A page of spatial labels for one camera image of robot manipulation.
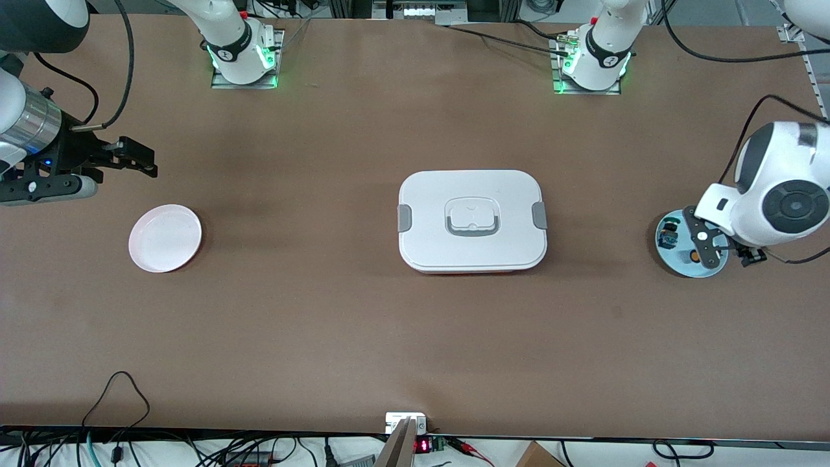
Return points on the white lidded storage box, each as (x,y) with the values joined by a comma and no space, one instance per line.
(473,253)

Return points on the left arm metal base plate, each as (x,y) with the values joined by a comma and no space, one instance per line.
(587,93)

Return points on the red digit display module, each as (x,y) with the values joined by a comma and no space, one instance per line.
(422,445)

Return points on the aluminium frame with light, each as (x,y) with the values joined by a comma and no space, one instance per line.
(421,11)

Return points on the red clip leads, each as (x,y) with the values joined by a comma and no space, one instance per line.
(470,449)

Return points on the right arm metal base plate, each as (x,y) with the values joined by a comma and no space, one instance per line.
(272,83)

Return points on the light blue round plate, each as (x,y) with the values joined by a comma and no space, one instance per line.
(674,263)

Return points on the small white socket box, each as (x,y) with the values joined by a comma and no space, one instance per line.
(397,418)

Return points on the brown cardboard box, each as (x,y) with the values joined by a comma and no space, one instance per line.
(538,457)

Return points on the small green circuit board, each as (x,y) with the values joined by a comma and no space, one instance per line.
(438,444)

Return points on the green push button switch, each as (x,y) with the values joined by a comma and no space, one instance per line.
(668,240)

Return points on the grey metal post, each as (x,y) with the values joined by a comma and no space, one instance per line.
(399,447)

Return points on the pink round plate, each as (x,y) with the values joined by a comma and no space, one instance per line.
(165,239)

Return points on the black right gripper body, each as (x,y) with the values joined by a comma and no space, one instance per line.
(76,154)

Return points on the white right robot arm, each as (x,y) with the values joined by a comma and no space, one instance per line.
(39,23)

